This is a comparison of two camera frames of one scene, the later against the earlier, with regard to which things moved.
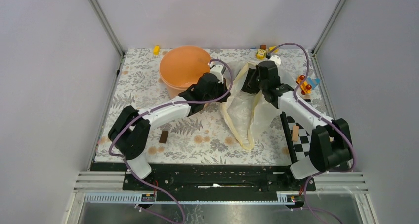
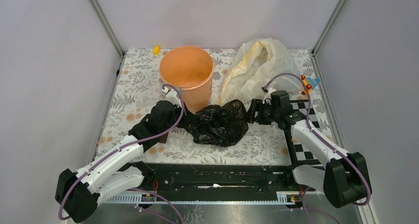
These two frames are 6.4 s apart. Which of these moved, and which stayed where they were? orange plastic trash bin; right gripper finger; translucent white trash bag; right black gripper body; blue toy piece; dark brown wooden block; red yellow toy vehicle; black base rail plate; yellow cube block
Moved: right gripper finger; right black gripper body; translucent white trash bag
Stayed: blue toy piece; yellow cube block; black base rail plate; orange plastic trash bin; red yellow toy vehicle; dark brown wooden block
